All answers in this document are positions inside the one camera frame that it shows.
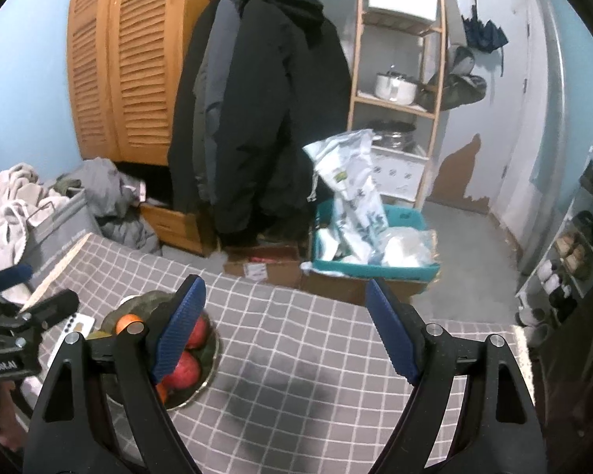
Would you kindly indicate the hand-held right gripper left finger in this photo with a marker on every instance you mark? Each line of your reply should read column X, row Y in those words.
column 178, row 335

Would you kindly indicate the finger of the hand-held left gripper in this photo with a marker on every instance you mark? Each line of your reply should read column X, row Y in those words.
column 54, row 303
column 10, row 276

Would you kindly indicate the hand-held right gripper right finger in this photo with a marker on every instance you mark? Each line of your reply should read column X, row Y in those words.
column 390, row 335

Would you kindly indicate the red apple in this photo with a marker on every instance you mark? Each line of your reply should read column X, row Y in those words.
column 198, row 333
column 184, row 373

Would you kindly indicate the green glass plate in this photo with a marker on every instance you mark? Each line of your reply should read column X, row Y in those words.
column 211, row 350

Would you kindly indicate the small tangerine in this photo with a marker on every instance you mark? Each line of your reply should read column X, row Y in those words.
column 126, row 322

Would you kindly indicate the person's left hand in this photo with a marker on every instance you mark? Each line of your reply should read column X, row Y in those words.
column 2, row 419

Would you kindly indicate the white smartphone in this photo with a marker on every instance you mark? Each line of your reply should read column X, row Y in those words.
column 81, row 326

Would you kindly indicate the grey fabric laundry basket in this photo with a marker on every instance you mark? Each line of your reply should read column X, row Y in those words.
column 64, row 237

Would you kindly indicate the teal plastic basket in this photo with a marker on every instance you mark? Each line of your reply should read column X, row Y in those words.
column 375, row 269

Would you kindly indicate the cardboard box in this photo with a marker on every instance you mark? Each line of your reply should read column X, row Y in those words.
column 336, row 289
column 262, row 266

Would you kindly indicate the grey checkered tablecloth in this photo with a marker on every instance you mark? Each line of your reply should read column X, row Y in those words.
column 301, row 345

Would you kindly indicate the clear plastic bags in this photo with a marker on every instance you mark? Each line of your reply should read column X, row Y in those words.
column 407, row 247

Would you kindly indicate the wooden drawer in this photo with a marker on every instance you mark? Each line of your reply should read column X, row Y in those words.
column 173, row 224

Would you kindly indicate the printed white rice bag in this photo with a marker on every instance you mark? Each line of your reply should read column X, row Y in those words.
column 356, row 197

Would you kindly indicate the white labelled box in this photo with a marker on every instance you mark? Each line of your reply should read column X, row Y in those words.
column 400, row 175

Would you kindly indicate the steel steamer pot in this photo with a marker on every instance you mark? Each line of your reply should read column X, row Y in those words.
column 395, row 138

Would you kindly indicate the dark brown coat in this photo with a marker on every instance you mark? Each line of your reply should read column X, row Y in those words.
column 583, row 380

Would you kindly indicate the white shoe rack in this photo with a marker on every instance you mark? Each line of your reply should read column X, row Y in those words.
column 573, row 207

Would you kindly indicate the wooden shelf rack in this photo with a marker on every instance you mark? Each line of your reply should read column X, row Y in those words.
column 390, row 107

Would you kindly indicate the white door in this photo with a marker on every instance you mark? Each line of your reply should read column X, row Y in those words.
column 504, row 133

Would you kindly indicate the wooden louvered wardrobe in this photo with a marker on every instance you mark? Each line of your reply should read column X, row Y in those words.
column 128, row 59

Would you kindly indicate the black hanging coat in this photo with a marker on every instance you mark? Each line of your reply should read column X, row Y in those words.
column 276, row 108

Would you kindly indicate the grey hanging jacket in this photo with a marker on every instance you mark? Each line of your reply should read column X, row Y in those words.
column 217, row 84

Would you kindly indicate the olive backpack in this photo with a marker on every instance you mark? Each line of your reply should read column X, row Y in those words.
column 459, row 89

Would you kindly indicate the grey pipe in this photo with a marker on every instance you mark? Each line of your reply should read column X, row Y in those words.
column 553, row 133

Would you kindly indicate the dark blue umbrella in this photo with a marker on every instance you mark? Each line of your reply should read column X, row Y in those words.
column 484, row 34

